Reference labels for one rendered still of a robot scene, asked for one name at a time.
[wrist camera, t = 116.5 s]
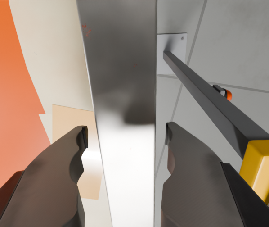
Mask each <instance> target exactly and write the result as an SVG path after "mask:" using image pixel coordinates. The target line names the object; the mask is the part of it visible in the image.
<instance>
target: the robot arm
mask: <svg viewBox="0 0 269 227"><path fill-rule="evenodd" d="M165 145H167V146H168V159H167V169H168V171H169V172H170V174H171V176H170V177H169V178H168V179H167V180H166V181H165V182H164V184H163V189H162V200H161V227H269V207H268V206H267V205H266V203H265V202H264V201H263V200H262V199H261V198H260V197H259V196H258V195H257V194H256V193H255V191H254V190H253V189H252V188H251V187H250V186H249V185H248V183H247V182H246V181H245V180H244V179H243V178H242V177H241V176H240V174H239V173H238V172H237V171H236V170H235V169H234V168H233V167H232V165H231V164H230V163H223V162H222V160H221V159H220V158H219V157H218V156H217V155H216V153H215V152H214V151H213V150H212V149H211V148H210V147H208V146H207V145H206V144H205V143H203V142H202V141H201V140H199V139H198V138H196V137H195V136H194V135H192V134H191V133H189V132H188V131H186V130H185V129H184V128H182V127H181V126H180V125H178V124H177V123H175V122H166V138H165ZM86 148H88V127H87V126H84V125H81V126H76V127H75V128H73V129H72V130H70V131H69V132H68V133H66V134H65V135H64V136H62V137H61V138H59V139H58V140H56V141H55V142H54V143H53V144H51V145H50V146H48V147H47V148H46V149H45V150H43V151H42V152H41V153H40V154H39V155H38V156H37V157H36V158H35V159H34V160H33V161H32V162H31V163H30V164H29V165H28V166H27V167H26V168H25V169H24V170H22V171H16V172H15V174H14V175H13V176H12V177H11V178H10V179H9V180H8V181H7V182H6V183H5V184H4V185H3V186H2V187H1V188H0V227H85V211H84V208H83V204H82V200H81V196H80V192H79V189H78V186H77V183H78V181H79V179H80V177H81V175H82V174H83V172H84V167H83V163H82V159H81V157H82V155H83V153H84V151H85V150H86Z"/></svg>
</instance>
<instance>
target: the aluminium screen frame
mask: <svg viewBox="0 0 269 227"><path fill-rule="evenodd" d="M76 7H77V13H78V18H79V25H80V30H81V38H82V44H83V49H84V55H85V63H86V68H87V74H88V80H89V86H90V93H91V99H92V105H93V111H94V118H95V124H96V130H97V136H98V141H99V149H100V155H101V160H102V167H103V174H104V180H105V186H106V191H107V197H108V205H109V211H110V216H111V222H112V227H155V161H156V95H157V0H76Z"/></svg>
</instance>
